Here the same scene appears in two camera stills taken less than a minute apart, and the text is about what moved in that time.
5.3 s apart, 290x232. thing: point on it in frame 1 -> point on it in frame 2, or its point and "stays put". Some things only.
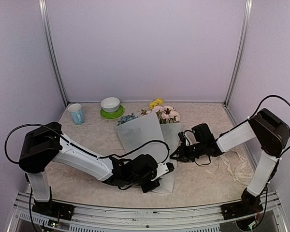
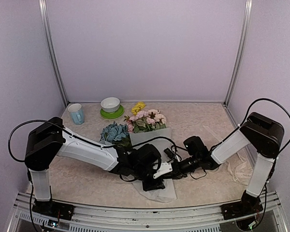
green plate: [116, 114] stays put
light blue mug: [77, 113] stays put
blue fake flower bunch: [123, 119] -> [116, 134]
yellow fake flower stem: [158, 101] -> [140, 105]
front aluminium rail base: [88, 219] stays put
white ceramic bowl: [110, 104] stays put
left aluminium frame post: [44, 15] stays put
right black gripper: [182, 152] -> [177, 171]
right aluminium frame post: [241, 50] stays put
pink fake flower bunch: [167, 114] -> [144, 121]
